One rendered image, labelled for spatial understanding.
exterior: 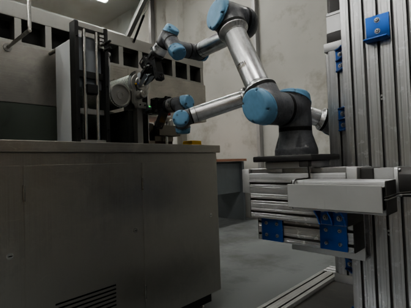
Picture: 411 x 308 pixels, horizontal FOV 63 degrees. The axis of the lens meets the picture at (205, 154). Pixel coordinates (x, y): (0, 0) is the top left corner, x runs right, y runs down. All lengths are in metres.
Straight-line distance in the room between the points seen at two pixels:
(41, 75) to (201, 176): 1.00
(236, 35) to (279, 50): 3.57
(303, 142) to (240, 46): 0.40
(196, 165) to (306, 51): 3.14
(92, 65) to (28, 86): 0.45
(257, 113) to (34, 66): 1.30
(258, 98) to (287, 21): 3.84
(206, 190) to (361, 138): 0.87
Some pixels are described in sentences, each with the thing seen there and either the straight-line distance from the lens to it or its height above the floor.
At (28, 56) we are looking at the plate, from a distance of 2.01.
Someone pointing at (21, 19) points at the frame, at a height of 1.58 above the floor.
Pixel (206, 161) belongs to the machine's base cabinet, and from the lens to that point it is 1.81.
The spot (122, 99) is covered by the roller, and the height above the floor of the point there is 1.15.
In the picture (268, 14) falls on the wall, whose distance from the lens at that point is 5.10.
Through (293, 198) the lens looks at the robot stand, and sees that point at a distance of 1.04.
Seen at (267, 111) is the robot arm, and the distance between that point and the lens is 1.07.
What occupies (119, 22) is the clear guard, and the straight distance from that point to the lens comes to 2.34.
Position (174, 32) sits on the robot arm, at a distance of 1.72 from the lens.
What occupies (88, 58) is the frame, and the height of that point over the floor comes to 1.30.
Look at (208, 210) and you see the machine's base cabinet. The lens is 1.83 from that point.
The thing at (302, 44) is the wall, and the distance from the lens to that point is 4.67.
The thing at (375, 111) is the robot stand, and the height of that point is 0.96.
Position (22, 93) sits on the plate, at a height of 1.19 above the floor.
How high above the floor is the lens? 0.80
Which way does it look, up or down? 2 degrees up
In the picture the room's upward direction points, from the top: 2 degrees counter-clockwise
